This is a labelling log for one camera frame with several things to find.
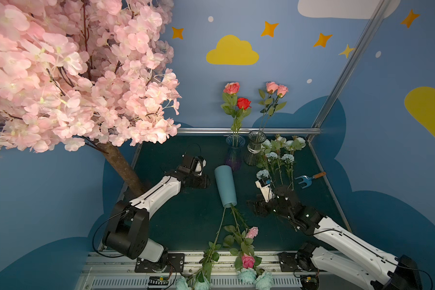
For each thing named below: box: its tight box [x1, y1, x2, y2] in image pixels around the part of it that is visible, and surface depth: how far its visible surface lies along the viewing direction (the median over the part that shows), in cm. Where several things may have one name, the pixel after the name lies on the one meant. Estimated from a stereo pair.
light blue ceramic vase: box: [214, 164, 238, 208], surface depth 94 cm
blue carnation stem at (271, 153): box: [264, 139, 279, 186], surface depth 110 cm
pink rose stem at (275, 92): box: [258, 80, 289, 131], surface depth 92 cm
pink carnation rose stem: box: [222, 204, 263, 273], surface depth 80 cm
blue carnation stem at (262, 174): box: [256, 169, 270, 185], surface depth 101 cm
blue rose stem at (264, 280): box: [223, 204, 273, 290], surface depth 79 cm
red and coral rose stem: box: [220, 82, 252, 148], surface depth 90 cm
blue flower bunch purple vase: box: [285, 135, 307, 153], surface depth 116 cm
